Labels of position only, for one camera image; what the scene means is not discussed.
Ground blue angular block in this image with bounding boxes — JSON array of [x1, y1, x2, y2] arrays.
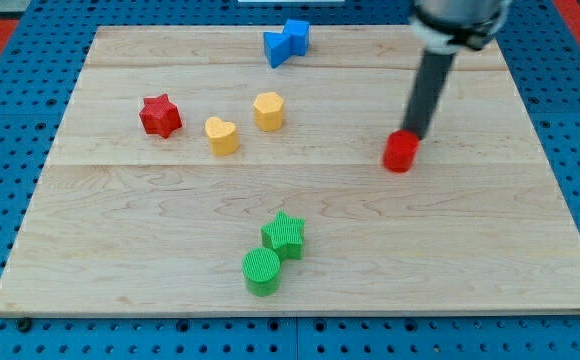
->
[[263, 19, 310, 69]]

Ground green star block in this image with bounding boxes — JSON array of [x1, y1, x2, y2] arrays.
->
[[261, 211, 305, 261]]

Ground red cylinder block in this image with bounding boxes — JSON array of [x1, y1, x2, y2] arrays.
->
[[382, 130, 419, 173]]

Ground yellow heart block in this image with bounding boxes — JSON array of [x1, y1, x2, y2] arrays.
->
[[204, 117, 240, 156]]

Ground red star block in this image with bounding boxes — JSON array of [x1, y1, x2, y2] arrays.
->
[[139, 94, 183, 138]]

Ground wooden board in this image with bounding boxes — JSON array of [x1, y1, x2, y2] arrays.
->
[[0, 26, 580, 318]]

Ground black pusher rod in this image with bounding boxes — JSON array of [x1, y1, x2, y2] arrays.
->
[[401, 49, 455, 140]]

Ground green cylinder block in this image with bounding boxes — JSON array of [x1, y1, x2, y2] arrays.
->
[[242, 247, 281, 297]]

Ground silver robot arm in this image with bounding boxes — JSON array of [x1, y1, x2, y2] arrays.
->
[[410, 0, 512, 55]]

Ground yellow hexagon block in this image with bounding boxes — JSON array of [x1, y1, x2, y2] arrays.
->
[[253, 92, 285, 132]]

